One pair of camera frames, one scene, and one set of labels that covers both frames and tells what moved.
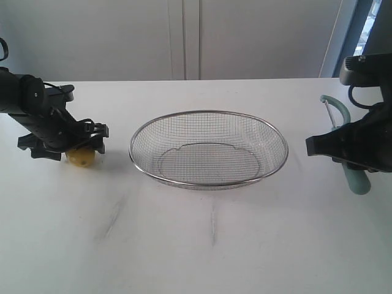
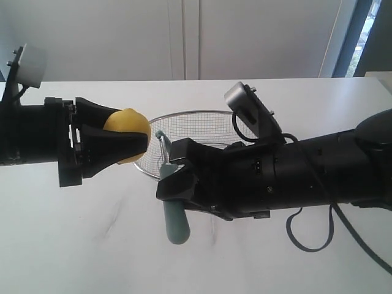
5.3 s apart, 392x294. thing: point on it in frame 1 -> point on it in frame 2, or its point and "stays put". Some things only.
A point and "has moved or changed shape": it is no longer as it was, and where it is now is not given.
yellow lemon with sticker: (82, 157) has moved or changed shape
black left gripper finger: (38, 150) -> (101, 148)
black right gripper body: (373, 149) -> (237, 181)
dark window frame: (380, 38) stays put
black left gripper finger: (94, 140) -> (91, 114)
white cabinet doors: (90, 40) stays put
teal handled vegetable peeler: (358, 179) -> (177, 222)
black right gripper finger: (353, 144) -> (182, 185)
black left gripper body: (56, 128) -> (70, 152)
